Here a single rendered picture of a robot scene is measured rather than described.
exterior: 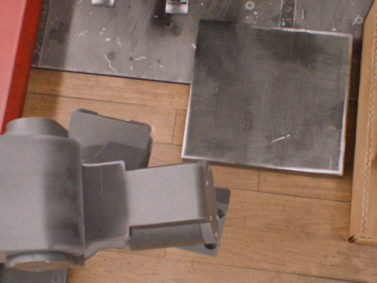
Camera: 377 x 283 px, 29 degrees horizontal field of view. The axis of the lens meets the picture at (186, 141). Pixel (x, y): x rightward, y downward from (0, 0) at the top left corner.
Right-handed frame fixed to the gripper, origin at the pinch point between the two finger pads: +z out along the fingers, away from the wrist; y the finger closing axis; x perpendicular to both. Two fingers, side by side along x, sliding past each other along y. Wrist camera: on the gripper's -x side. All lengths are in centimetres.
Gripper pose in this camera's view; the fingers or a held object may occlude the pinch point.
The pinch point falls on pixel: (121, 150)
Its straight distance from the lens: 67.9
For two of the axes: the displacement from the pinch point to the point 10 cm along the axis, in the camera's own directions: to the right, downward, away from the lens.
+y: 2.0, -9.4, -2.6
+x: -9.7, -2.2, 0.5
